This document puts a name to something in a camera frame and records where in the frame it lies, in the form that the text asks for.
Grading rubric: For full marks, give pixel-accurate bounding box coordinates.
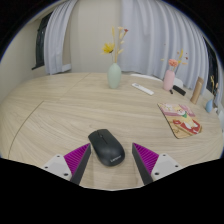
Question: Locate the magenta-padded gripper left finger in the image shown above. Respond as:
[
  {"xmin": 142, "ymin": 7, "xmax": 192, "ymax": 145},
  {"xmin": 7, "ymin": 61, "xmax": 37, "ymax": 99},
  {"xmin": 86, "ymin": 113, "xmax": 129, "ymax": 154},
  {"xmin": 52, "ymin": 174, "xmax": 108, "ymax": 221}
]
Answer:
[{"xmin": 42, "ymin": 143, "xmax": 92, "ymax": 186}]

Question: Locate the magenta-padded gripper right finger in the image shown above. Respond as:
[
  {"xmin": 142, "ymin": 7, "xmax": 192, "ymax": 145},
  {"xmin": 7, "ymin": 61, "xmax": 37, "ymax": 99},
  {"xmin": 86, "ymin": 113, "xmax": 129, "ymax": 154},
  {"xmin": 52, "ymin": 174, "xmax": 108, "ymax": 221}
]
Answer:
[{"xmin": 131, "ymin": 142, "xmax": 183, "ymax": 186}]

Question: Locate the black computer mouse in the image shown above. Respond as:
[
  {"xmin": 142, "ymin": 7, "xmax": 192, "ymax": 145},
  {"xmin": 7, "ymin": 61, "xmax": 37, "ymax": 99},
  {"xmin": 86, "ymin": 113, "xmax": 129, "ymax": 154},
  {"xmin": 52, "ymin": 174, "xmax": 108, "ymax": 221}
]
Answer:
[{"xmin": 87, "ymin": 128, "xmax": 126, "ymax": 167}]

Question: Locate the cartoon print mouse pad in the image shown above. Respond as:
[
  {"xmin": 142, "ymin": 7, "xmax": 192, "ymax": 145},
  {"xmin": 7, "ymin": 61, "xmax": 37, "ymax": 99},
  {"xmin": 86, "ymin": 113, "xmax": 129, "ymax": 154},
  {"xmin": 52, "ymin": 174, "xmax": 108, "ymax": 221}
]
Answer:
[{"xmin": 157, "ymin": 102, "xmax": 203, "ymax": 140}]

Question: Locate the blue vase with dried flowers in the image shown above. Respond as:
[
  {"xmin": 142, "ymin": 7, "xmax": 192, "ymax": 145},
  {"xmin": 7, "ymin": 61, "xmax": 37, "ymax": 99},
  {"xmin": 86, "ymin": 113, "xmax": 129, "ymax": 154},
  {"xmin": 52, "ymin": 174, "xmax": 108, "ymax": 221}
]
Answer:
[{"xmin": 205, "ymin": 75, "xmax": 219, "ymax": 114}]

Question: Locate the black rectangular case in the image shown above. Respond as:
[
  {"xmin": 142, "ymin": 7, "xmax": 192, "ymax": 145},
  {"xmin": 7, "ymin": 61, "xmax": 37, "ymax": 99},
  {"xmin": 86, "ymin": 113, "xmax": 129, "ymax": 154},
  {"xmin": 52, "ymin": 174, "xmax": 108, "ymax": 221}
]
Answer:
[{"xmin": 172, "ymin": 85, "xmax": 187, "ymax": 97}]

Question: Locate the white remote control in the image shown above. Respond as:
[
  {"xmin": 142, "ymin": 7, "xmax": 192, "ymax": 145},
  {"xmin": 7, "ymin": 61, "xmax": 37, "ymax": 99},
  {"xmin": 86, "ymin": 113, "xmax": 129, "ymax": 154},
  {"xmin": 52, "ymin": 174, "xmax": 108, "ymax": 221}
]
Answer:
[{"xmin": 131, "ymin": 82, "xmax": 155, "ymax": 96}]

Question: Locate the tan thermos bottle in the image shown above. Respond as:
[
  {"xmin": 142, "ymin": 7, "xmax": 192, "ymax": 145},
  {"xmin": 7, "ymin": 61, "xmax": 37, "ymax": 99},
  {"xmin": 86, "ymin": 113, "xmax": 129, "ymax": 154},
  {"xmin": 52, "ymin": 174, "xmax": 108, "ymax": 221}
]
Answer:
[{"xmin": 190, "ymin": 76, "xmax": 205, "ymax": 105}]

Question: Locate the white chair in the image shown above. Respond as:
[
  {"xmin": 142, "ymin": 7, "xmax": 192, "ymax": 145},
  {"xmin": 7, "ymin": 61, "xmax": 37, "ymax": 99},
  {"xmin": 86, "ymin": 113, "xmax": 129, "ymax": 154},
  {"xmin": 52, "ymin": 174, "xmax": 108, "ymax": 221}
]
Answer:
[
  {"xmin": 173, "ymin": 77, "xmax": 184, "ymax": 89},
  {"xmin": 129, "ymin": 73, "xmax": 163, "ymax": 82}
]

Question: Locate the pink vase with orange flowers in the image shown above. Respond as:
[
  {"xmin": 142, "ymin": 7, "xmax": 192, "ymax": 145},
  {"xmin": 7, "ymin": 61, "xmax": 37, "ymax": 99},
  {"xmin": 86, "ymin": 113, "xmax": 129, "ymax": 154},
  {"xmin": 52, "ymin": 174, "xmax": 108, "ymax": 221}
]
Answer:
[{"xmin": 161, "ymin": 49, "xmax": 189, "ymax": 92}]

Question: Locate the narrow white curtain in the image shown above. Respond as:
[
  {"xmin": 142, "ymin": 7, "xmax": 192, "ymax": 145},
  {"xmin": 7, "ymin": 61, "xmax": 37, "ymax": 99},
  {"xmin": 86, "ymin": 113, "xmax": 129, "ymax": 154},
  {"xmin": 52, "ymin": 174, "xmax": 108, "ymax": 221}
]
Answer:
[
  {"xmin": 213, "ymin": 66, "xmax": 224, "ymax": 108},
  {"xmin": 43, "ymin": 0, "xmax": 79, "ymax": 75}
]

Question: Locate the green vase with yellow flowers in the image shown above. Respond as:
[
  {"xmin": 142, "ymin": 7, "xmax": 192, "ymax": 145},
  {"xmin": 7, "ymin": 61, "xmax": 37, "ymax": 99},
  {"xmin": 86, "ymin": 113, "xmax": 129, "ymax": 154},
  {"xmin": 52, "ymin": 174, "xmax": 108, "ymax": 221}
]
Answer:
[{"xmin": 101, "ymin": 26, "xmax": 129, "ymax": 90}]

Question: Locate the dark window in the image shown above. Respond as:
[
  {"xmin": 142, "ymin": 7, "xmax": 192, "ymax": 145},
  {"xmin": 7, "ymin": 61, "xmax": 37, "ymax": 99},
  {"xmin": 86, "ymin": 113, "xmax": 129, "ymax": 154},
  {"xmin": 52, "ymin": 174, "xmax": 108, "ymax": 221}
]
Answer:
[
  {"xmin": 203, "ymin": 38, "xmax": 219, "ymax": 98},
  {"xmin": 31, "ymin": 12, "xmax": 54, "ymax": 70}
]

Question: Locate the wide white curtain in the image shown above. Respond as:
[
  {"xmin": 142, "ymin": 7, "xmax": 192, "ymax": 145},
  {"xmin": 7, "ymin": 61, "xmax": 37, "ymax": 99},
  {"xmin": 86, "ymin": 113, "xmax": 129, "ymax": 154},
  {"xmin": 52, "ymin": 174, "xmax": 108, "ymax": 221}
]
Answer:
[{"xmin": 118, "ymin": 0, "xmax": 209, "ymax": 94}]

